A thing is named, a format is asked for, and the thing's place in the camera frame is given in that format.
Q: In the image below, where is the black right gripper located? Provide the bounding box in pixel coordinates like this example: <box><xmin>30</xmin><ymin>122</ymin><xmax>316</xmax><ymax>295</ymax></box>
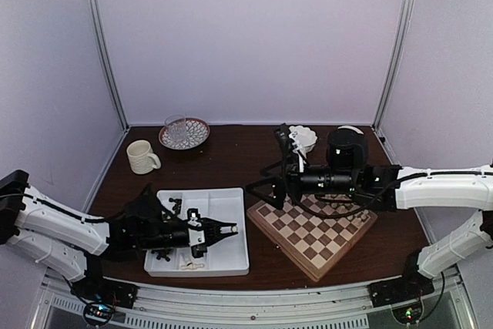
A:
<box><xmin>245</xmin><ymin>157</ymin><xmax>357</xmax><ymax>213</ymax></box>

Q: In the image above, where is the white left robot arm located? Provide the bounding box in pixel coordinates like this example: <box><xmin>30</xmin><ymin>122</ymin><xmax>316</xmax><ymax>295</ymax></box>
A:
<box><xmin>1</xmin><ymin>170</ymin><xmax>248</xmax><ymax>301</ymax></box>

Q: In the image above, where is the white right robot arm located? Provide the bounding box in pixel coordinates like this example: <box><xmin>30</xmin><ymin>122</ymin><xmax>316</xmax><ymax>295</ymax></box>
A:
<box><xmin>246</xmin><ymin>124</ymin><xmax>492</xmax><ymax>300</ymax></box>

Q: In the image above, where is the light chess pieces pile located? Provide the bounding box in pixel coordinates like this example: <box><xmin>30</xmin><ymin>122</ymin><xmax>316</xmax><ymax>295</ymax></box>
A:
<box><xmin>179</xmin><ymin>253</ymin><xmax>206</xmax><ymax>270</ymax></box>

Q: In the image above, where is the dark chess pieces pile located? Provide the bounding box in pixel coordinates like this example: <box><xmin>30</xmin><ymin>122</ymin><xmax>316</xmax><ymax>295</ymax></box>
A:
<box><xmin>151</xmin><ymin>197</ymin><xmax>184</xmax><ymax>262</ymax></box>

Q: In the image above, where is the wooden chess board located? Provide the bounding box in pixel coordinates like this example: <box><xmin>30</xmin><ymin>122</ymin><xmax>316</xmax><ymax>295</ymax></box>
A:
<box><xmin>246</xmin><ymin>198</ymin><xmax>377</xmax><ymax>282</ymax></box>

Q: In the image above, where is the white plastic tray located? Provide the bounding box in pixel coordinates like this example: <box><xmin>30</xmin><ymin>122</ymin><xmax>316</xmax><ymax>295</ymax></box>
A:
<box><xmin>144</xmin><ymin>188</ymin><xmax>250</xmax><ymax>278</ymax></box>

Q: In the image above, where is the white scalloped bowl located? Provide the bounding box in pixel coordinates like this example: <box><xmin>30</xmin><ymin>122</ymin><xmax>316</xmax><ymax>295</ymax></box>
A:
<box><xmin>288</xmin><ymin>125</ymin><xmax>317</xmax><ymax>154</ymax></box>

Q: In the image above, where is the cream round bowl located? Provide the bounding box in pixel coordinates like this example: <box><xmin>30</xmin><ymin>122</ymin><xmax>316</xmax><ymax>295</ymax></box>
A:
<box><xmin>338</xmin><ymin>125</ymin><xmax>364</xmax><ymax>135</ymax></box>

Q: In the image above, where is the patterned brown plate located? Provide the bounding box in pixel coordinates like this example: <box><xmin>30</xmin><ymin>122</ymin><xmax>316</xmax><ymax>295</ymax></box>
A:
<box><xmin>158</xmin><ymin>118</ymin><xmax>210</xmax><ymax>150</ymax></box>

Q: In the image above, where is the cream ceramic mug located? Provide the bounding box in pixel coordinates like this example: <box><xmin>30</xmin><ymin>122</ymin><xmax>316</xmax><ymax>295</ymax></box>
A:
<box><xmin>126</xmin><ymin>139</ymin><xmax>162</xmax><ymax>175</ymax></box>

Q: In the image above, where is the clear drinking glass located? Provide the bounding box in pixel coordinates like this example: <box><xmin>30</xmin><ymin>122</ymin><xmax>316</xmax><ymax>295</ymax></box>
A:
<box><xmin>165</xmin><ymin>114</ymin><xmax>186</xmax><ymax>143</ymax></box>

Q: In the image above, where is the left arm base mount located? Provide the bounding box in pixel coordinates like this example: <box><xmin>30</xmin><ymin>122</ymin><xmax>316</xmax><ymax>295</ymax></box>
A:
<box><xmin>71</xmin><ymin>279</ymin><xmax>138</xmax><ymax>309</ymax></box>

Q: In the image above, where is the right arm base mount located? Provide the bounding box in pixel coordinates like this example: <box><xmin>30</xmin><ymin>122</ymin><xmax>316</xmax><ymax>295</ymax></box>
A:
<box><xmin>367</xmin><ymin>279</ymin><xmax>434</xmax><ymax>307</ymax></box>

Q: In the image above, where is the right aluminium frame post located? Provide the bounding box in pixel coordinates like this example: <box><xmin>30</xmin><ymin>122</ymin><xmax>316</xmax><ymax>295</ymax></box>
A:
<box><xmin>372</xmin><ymin>0</ymin><xmax>415</xmax><ymax>131</ymax></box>

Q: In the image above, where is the aluminium frame post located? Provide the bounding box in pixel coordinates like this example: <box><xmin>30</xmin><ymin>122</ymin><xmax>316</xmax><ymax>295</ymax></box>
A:
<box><xmin>88</xmin><ymin>0</ymin><xmax>129</xmax><ymax>132</ymax></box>
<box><xmin>372</xmin><ymin>0</ymin><xmax>415</xmax><ymax>131</ymax></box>

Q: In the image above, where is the left aluminium frame post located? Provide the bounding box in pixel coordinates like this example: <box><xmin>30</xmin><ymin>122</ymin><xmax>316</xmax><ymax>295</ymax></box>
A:
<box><xmin>88</xmin><ymin>0</ymin><xmax>129</xmax><ymax>132</ymax></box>

